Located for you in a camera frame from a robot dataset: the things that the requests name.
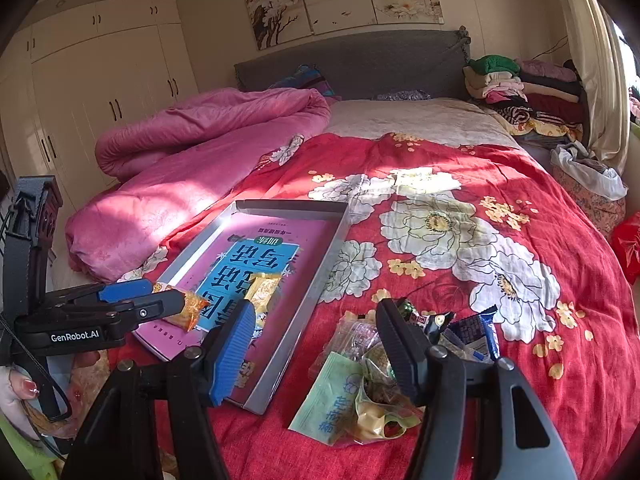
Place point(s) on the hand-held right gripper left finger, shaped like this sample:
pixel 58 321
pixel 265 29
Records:
pixel 232 350

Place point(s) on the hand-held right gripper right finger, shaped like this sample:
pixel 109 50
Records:
pixel 400 355

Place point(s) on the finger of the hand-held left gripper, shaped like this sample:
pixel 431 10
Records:
pixel 155 305
pixel 125 290

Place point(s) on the orange snack packet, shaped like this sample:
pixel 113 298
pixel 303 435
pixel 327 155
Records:
pixel 192 307

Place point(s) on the dark green snack packet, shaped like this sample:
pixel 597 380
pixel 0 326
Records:
pixel 435 322

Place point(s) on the clear snack packet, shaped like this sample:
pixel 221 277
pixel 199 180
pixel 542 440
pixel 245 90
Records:
pixel 350 340

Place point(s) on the golden crinkled snack packet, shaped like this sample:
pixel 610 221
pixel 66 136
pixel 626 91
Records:
pixel 372 415

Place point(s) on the yellow snack packet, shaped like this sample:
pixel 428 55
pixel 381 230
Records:
pixel 262 290

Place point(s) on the blue snack packet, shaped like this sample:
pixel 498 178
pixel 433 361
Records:
pixel 475 332

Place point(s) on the light green snack packet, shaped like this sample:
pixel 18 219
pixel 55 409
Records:
pixel 325 400

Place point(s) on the grey cardboard tray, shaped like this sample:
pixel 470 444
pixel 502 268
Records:
pixel 320 285

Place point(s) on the person's left hand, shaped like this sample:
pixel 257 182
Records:
pixel 15 390

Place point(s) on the pink and blue workbook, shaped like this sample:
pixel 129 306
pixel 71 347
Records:
pixel 240 232

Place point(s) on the pink quilt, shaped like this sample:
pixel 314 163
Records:
pixel 175 160

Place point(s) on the green cloth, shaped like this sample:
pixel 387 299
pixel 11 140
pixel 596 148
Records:
pixel 20 455

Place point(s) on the cream wardrobe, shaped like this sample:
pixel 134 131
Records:
pixel 125 60

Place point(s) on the red floral blanket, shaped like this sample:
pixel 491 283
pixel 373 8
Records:
pixel 550 210

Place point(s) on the beige bed sheet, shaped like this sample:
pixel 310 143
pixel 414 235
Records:
pixel 400 120

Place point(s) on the pink floral bag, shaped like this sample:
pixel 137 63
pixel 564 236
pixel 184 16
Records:
pixel 595 210

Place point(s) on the red plastic bag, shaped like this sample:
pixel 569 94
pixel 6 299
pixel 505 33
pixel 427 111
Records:
pixel 630 250

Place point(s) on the dark floral cloth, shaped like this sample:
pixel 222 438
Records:
pixel 405 95

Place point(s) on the blue striped pillow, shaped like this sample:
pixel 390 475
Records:
pixel 305 80

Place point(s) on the stack of folded clothes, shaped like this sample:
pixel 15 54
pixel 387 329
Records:
pixel 525 95

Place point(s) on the grey headboard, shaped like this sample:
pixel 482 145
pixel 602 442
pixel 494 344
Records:
pixel 375 60

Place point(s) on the cream curtain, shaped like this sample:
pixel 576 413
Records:
pixel 600 85

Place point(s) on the window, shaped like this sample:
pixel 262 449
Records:
pixel 625 50

